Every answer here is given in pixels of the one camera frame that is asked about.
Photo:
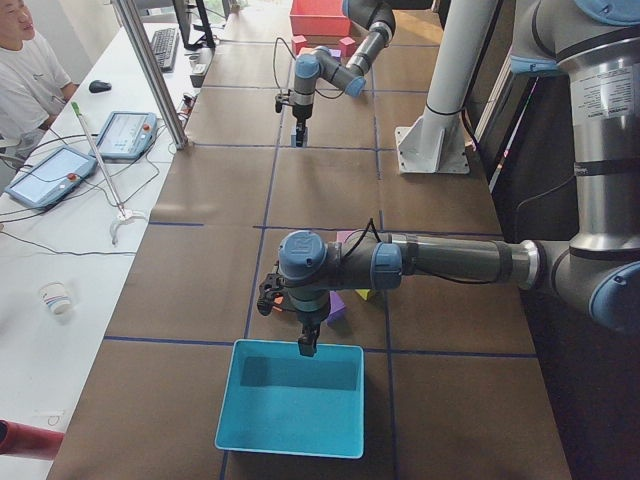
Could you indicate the teach pendant far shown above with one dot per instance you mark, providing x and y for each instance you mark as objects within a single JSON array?
[{"x": 126, "y": 136}]

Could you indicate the teach pendant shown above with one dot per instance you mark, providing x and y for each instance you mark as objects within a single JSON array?
[
  {"x": 50, "y": 180},
  {"x": 126, "y": 136}
]

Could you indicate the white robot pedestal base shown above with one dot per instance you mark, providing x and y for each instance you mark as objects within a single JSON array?
[{"x": 435, "y": 141}]

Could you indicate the teach pendant near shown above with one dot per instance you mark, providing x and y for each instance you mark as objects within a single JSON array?
[{"x": 50, "y": 180}]

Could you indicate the light blue foam block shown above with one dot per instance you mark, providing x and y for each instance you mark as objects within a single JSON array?
[{"x": 299, "y": 137}]

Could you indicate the teal plastic bin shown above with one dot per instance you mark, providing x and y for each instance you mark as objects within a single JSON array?
[{"x": 280, "y": 402}]

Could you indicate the purple foam block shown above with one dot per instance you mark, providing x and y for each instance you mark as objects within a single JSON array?
[
  {"x": 337, "y": 308},
  {"x": 335, "y": 54}
]

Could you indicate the paper cup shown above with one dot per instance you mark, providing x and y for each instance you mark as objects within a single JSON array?
[{"x": 55, "y": 297}]

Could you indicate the purple foam block left side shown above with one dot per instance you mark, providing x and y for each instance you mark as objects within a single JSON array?
[{"x": 337, "y": 308}]

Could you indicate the black computer mouse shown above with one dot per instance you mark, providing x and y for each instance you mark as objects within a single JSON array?
[{"x": 98, "y": 86}]

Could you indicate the purple foam block right side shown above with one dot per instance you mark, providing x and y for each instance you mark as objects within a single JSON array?
[{"x": 335, "y": 54}]

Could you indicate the seated person white shirt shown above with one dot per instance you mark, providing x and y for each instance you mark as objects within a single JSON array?
[{"x": 34, "y": 86}]

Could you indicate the black keyboard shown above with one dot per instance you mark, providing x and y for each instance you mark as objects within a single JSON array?
[{"x": 164, "y": 44}]

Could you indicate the aluminium frame post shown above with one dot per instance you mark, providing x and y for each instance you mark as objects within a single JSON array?
[{"x": 168, "y": 89}]

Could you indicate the green tipped white stick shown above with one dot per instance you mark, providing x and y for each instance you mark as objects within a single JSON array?
[{"x": 125, "y": 215}]

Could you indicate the crimson foam block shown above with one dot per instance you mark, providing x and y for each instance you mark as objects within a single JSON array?
[
  {"x": 347, "y": 46},
  {"x": 298, "y": 43}
]

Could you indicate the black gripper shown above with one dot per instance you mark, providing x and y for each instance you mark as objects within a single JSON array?
[
  {"x": 300, "y": 113},
  {"x": 308, "y": 318}
]

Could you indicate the black monitor stand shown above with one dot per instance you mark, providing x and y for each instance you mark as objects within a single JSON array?
[{"x": 194, "y": 25}]

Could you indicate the yellow foam block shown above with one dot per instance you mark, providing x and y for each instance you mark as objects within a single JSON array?
[{"x": 366, "y": 294}]

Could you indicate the red plastic bin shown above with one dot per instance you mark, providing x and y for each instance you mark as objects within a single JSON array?
[{"x": 319, "y": 18}]

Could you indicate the red cylinder object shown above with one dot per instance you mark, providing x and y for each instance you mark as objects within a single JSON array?
[{"x": 27, "y": 441}]

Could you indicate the pink foam block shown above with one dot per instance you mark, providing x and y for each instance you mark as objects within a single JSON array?
[{"x": 343, "y": 235}]

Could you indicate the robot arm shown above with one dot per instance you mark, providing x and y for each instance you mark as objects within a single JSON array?
[
  {"x": 595, "y": 43},
  {"x": 378, "y": 19}
]

